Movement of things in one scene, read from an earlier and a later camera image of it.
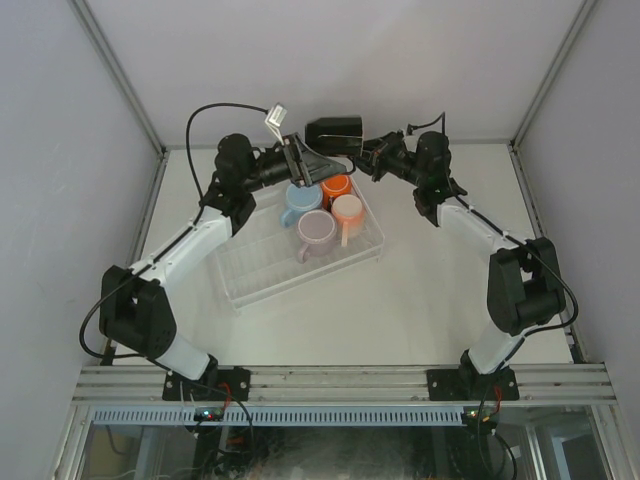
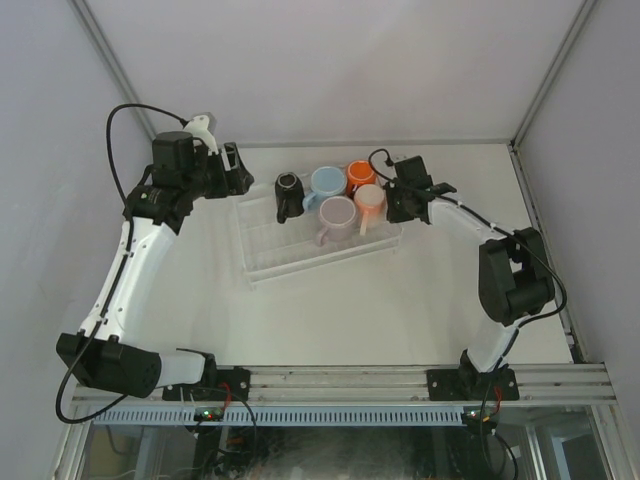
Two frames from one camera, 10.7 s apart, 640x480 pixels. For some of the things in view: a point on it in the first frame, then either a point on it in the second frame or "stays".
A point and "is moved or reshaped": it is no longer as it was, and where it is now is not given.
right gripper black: x=377 y=160 to x=395 y=203
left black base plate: x=220 y=384 stays
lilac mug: x=316 y=232 to x=337 y=219
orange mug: x=333 y=187 is moved or reshaped
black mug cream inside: x=335 y=135 to x=289 y=196
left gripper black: x=298 y=163 to x=232 y=167
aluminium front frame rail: x=591 y=384 stays
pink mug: x=349 y=215 to x=369 y=200
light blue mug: x=300 y=200 is moved or reshaped
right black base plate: x=467 y=385 stays
